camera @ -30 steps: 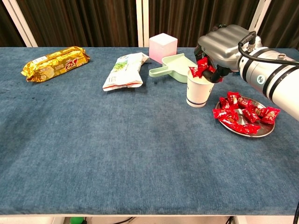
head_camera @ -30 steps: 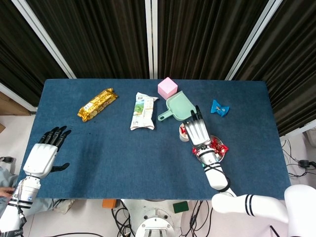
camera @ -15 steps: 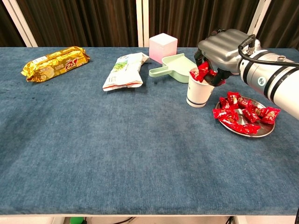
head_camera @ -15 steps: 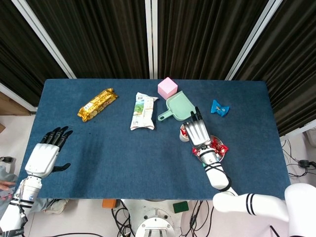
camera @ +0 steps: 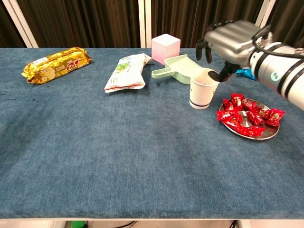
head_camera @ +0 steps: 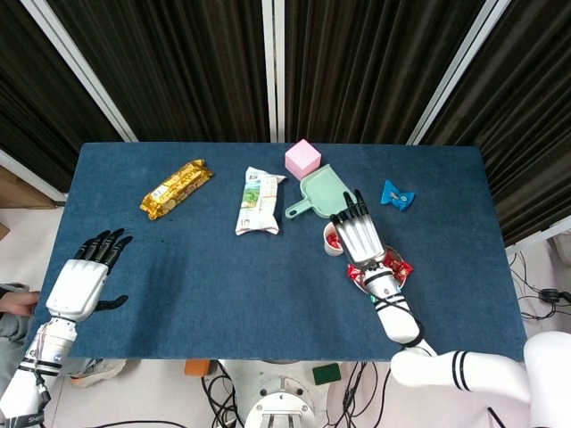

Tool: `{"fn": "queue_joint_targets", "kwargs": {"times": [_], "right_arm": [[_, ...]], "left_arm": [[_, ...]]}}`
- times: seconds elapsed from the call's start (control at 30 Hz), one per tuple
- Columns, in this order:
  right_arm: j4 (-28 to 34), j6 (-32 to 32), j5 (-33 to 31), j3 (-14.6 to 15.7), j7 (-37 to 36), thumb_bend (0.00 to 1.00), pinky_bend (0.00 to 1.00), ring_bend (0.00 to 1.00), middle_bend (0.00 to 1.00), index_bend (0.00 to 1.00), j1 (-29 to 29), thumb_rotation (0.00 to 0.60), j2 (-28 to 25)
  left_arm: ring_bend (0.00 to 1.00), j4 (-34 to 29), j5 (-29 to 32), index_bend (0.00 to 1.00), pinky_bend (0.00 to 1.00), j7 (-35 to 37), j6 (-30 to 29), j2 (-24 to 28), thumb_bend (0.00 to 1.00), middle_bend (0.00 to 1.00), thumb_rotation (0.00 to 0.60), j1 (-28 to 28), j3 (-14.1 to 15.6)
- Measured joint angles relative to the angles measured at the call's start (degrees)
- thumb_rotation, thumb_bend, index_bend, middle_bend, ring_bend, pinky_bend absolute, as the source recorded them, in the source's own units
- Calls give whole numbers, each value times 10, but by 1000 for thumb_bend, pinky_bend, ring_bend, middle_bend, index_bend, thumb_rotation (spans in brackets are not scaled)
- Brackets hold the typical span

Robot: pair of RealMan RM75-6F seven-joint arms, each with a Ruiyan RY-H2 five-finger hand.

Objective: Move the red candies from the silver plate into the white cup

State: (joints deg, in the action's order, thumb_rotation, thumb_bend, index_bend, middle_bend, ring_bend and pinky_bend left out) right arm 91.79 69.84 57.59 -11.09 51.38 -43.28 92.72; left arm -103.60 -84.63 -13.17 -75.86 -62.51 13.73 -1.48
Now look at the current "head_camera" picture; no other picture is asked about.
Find bystander bare hand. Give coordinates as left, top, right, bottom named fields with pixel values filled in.
left=0, top=291, right=41, bottom=317

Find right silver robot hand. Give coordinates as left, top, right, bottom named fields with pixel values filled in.
left=329, top=189, right=388, bottom=270

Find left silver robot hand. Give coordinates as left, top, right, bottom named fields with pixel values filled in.
left=46, top=228, right=134, bottom=323

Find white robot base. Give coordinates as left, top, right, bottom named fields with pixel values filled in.
left=243, top=360, right=329, bottom=428

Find white paper cup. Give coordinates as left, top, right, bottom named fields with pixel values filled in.
left=323, top=221, right=347, bottom=258

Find bystander trouser leg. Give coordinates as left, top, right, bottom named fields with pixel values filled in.
left=0, top=309, right=35, bottom=380

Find metal bowl with candies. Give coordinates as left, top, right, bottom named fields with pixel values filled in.
left=347, top=244, right=414, bottom=295

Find blue snack wrapper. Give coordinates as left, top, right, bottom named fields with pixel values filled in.
left=379, top=179, right=417, bottom=212

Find green plastic dustpan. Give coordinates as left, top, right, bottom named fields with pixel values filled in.
left=285, top=163, right=362, bottom=220

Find white sneaker orange sole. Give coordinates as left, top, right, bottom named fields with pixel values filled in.
left=69, top=358, right=128, bottom=388

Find pink cube box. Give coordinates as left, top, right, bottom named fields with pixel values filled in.
left=284, top=138, right=323, bottom=181

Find white green snack bag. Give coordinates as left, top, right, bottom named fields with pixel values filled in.
left=235, top=166, right=287, bottom=236

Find brown cardboard box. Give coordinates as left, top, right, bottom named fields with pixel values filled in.
left=0, top=164, right=54, bottom=209

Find dark green block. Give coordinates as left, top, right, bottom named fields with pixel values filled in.
left=311, top=362, right=343, bottom=386

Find gold biscuit packet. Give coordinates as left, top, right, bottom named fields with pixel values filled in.
left=139, top=159, right=214, bottom=221

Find orange block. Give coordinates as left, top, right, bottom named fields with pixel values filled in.
left=185, top=358, right=211, bottom=378

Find blue felt table cover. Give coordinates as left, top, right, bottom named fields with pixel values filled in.
left=26, top=142, right=528, bottom=363

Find dark pleated curtain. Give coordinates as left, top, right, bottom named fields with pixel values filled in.
left=283, top=0, right=487, bottom=144
left=46, top=0, right=271, bottom=144
left=0, top=0, right=126, bottom=193
left=421, top=0, right=571, bottom=247

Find black power adapter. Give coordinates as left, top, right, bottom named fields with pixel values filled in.
left=540, top=288, right=571, bottom=305

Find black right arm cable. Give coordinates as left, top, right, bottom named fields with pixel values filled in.
left=369, top=296, right=426, bottom=348

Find white frame rail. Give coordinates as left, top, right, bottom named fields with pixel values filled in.
left=0, top=147, right=69, bottom=202
left=507, top=221, right=571, bottom=256

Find black floor cable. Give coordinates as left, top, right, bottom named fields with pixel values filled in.
left=325, top=361, right=380, bottom=428
left=508, top=251, right=571, bottom=320
left=200, top=359, right=246, bottom=428

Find white frame post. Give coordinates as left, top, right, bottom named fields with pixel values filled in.
left=406, top=0, right=512, bottom=146
left=261, top=0, right=286, bottom=144
left=20, top=0, right=138, bottom=143

